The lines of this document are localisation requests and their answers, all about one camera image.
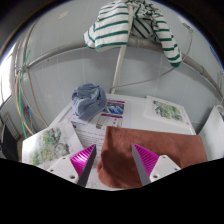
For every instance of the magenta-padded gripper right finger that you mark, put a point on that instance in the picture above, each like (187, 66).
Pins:
(163, 166)

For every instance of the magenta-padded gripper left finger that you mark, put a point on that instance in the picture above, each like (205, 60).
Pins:
(63, 168)

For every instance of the brown towel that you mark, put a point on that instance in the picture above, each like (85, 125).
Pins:
(173, 146)

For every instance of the white washing machine grey lid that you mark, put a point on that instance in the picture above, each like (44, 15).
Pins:
(213, 136)

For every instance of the printed instruction leaflet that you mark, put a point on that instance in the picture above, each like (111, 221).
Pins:
(111, 116)

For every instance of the crumpled blue cloth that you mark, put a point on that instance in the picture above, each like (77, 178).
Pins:
(88, 100)

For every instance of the white upright pipe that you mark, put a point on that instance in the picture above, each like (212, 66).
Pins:
(118, 66)

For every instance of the green white striped shirt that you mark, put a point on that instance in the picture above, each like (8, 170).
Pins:
(110, 30)

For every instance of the grey wall pipe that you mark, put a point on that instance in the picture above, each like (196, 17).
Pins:
(143, 42)

